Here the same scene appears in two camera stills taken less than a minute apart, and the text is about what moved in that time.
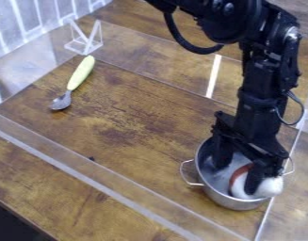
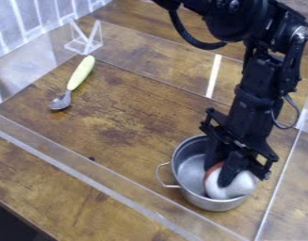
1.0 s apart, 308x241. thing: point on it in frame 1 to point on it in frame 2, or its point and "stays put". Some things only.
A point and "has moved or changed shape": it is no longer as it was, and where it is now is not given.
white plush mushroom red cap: [268, 186] to [240, 185]
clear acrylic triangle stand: [80, 43] stays put
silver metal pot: [202, 172] has moved or changed shape
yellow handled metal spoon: [83, 72] stays put
